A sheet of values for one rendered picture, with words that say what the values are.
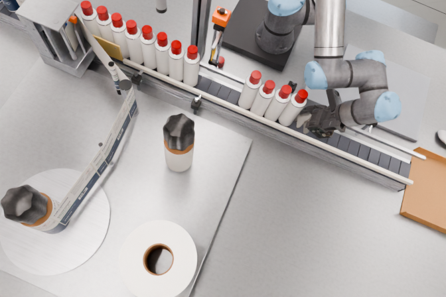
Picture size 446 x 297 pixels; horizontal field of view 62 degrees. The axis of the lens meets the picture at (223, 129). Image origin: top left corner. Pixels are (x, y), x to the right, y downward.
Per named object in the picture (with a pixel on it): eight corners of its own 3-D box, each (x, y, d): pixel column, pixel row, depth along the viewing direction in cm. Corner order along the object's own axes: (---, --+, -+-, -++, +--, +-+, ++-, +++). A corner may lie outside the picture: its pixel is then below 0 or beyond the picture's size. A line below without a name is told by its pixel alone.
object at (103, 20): (101, 50, 133) (89, 12, 114) (109, 38, 135) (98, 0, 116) (115, 55, 133) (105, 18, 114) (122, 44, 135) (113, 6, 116)
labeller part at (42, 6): (15, 14, 105) (14, 12, 104) (38, -13, 109) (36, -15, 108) (58, 32, 104) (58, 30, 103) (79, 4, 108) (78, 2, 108)
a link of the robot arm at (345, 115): (354, 93, 105) (370, 109, 108) (340, 97, 108) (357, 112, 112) (347, 115, 102) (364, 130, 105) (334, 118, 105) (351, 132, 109)
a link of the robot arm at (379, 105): (401, 88, 98) (405, 120, 98) (365, 96, 107) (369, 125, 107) (384, 87, 94) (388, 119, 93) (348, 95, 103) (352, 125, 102)
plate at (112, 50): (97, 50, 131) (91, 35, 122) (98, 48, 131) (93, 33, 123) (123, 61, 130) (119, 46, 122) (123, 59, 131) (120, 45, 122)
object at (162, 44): (154, 73, 132) (150, 38, 113) (160, 61, 134) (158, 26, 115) (167, 78, 132) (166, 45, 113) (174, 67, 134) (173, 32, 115)
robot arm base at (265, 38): (248, 42, 143) (252, 25, 135) (265, 17, 150) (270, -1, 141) (283, 60, 141) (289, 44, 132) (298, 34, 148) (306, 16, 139)
